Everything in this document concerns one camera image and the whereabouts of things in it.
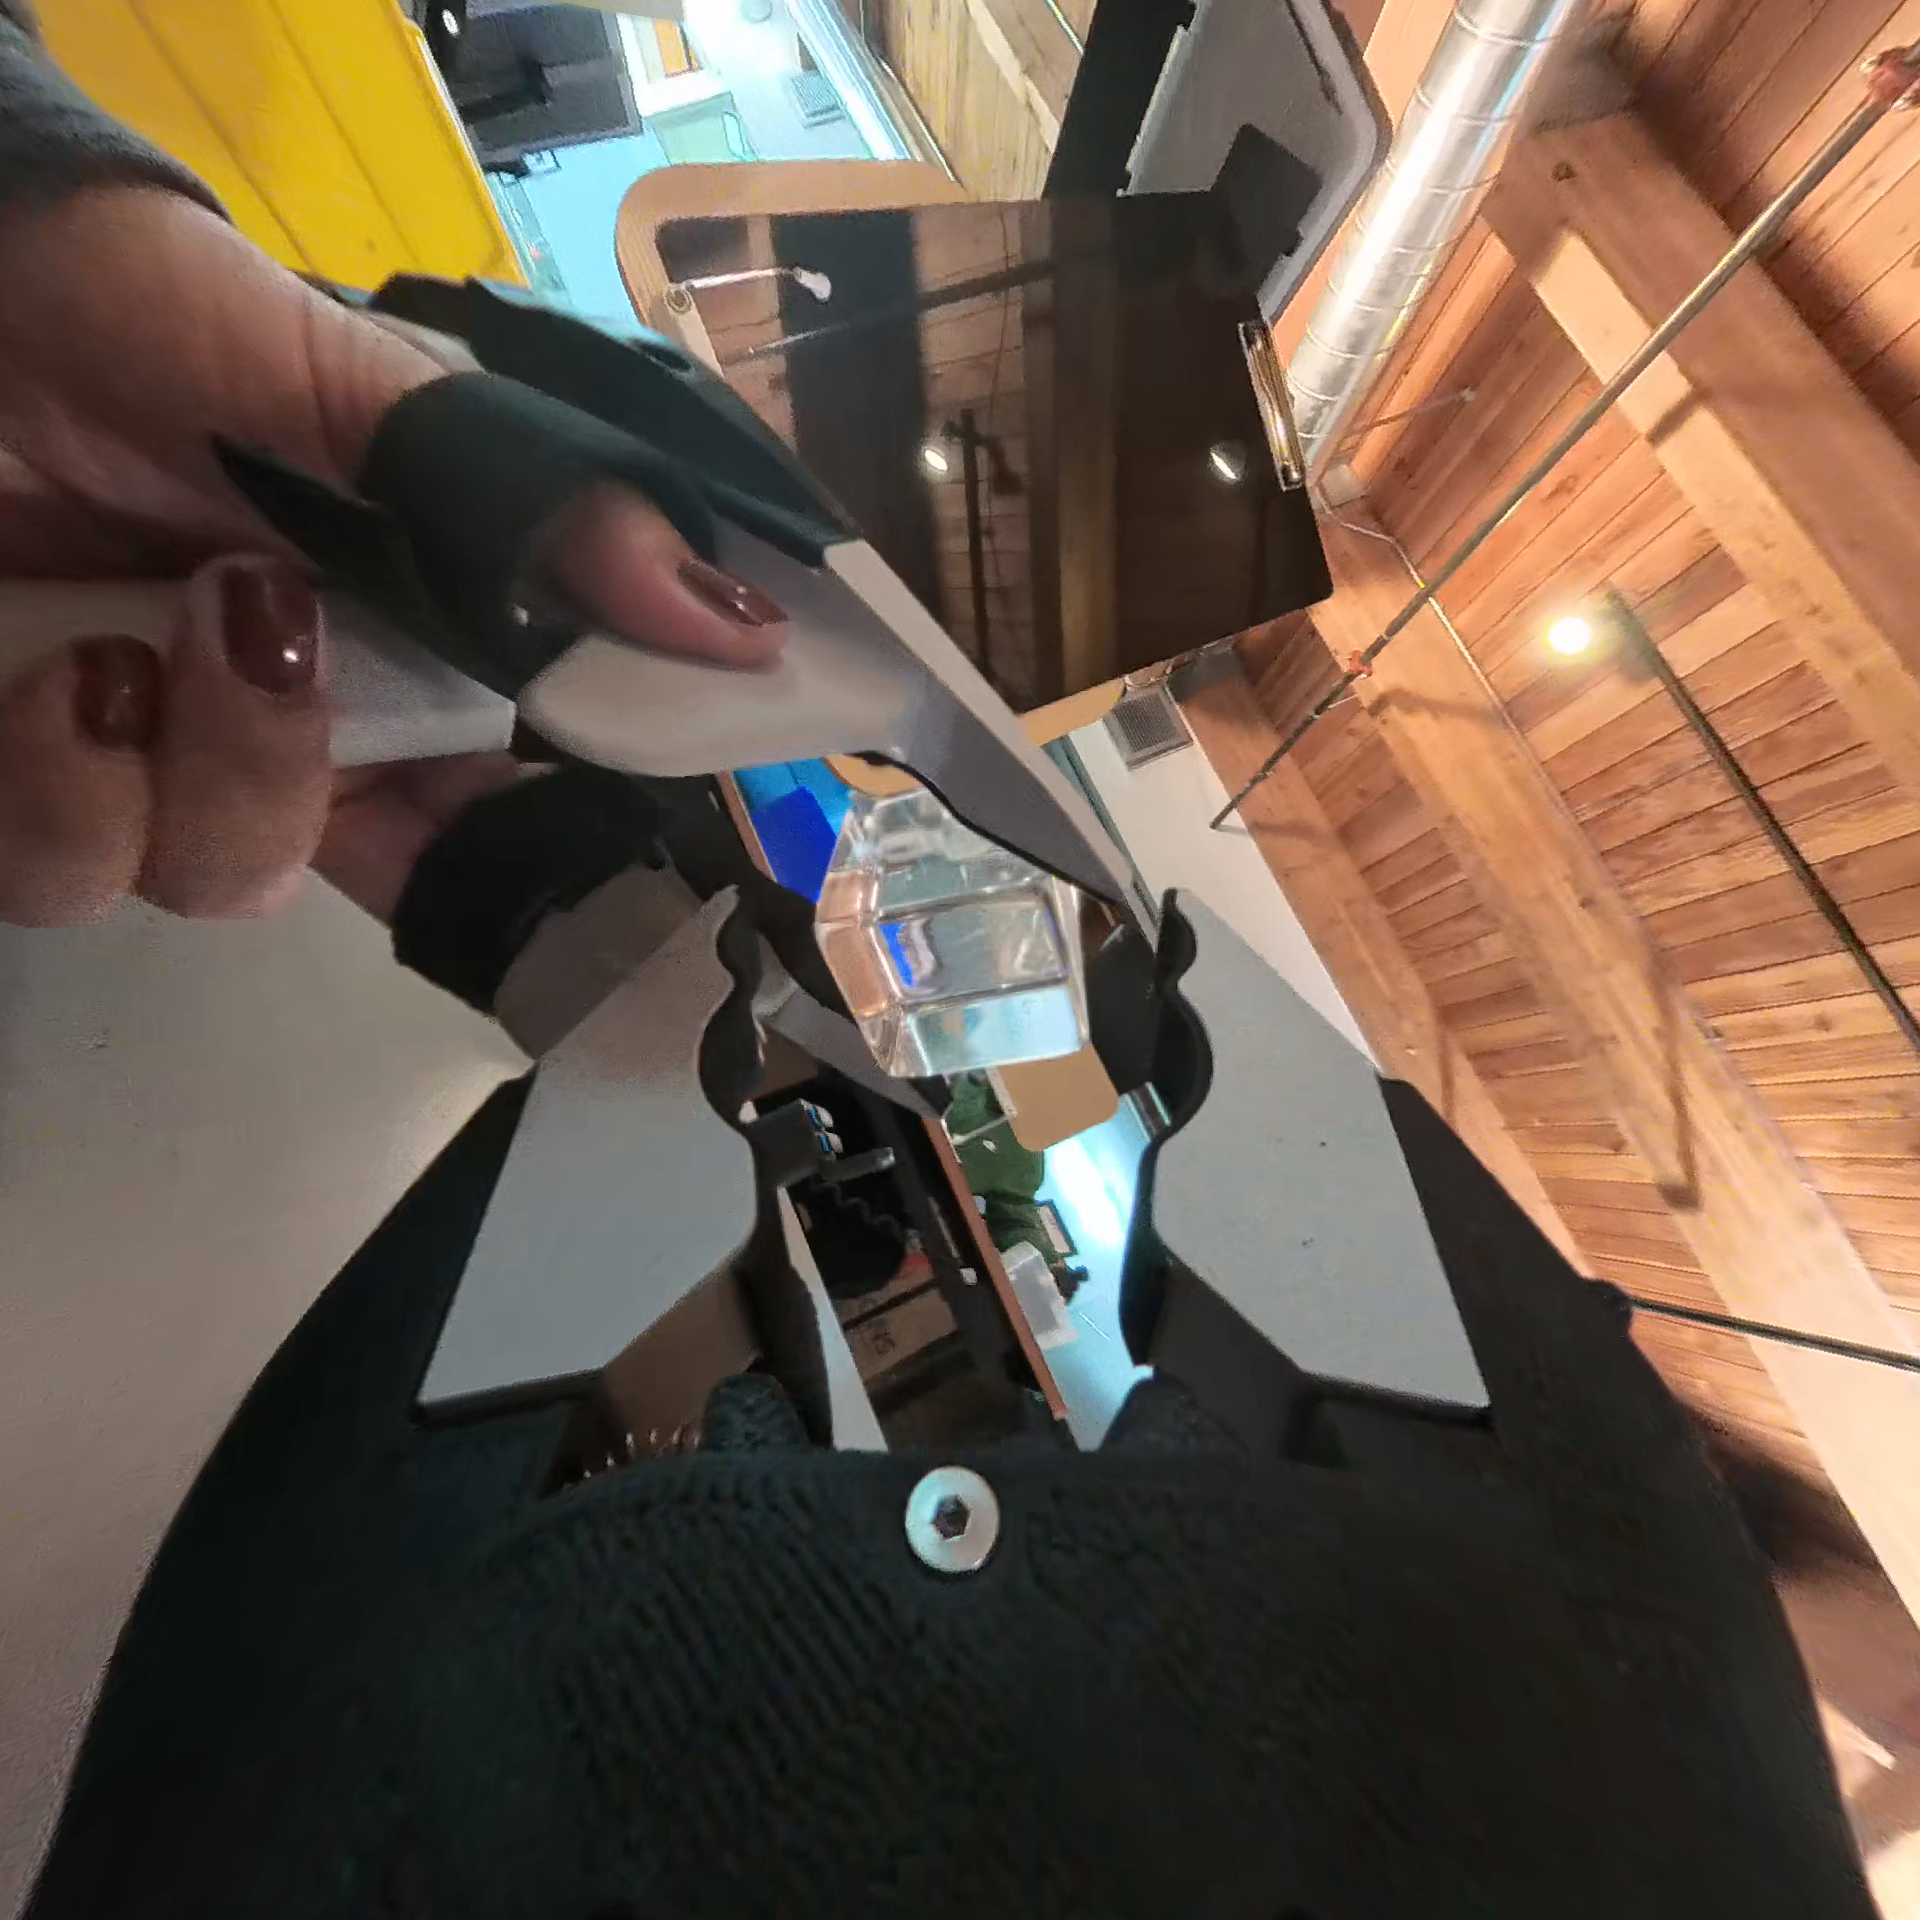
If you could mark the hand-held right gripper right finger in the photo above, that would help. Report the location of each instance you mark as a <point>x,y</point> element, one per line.
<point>1320,1244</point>

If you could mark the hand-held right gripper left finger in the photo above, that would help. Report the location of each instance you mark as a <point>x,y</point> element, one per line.
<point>600,1231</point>

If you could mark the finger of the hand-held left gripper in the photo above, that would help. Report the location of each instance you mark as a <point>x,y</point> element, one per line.
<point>600,974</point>
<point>960,720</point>

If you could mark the clear acrylic block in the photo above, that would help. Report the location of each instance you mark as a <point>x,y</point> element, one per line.
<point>960,960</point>

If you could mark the yellow plastic bin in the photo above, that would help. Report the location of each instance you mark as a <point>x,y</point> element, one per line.
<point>300,120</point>

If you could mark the person's left hand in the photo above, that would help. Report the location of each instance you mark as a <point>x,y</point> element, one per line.
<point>149,376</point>

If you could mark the blue plastic bin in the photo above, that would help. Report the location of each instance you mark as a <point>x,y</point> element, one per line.
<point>796,826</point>

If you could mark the wooden framed mirror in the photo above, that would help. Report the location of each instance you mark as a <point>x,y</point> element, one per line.
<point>1049,451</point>

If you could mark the clear plastic container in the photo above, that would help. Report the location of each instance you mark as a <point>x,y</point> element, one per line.
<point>1037,1291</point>

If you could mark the black computer monitor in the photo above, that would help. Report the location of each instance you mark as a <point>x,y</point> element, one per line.
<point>541,76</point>

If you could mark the grey desk with wood edge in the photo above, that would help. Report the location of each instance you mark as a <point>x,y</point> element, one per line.
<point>1003,1279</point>

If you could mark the round ceiling spotlight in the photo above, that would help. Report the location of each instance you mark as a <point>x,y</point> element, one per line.
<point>1569,633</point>

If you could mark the thin black ceiling conduit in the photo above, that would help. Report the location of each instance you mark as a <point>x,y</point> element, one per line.
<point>1756,810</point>

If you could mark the black ceiling pipe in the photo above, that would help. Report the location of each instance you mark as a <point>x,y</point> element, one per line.
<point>1560,447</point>

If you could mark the white wall vent grille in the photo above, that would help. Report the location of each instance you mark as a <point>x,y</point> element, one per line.
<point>1149,722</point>

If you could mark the large silver ventilation duct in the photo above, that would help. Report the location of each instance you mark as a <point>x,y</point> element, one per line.
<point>1424,195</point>

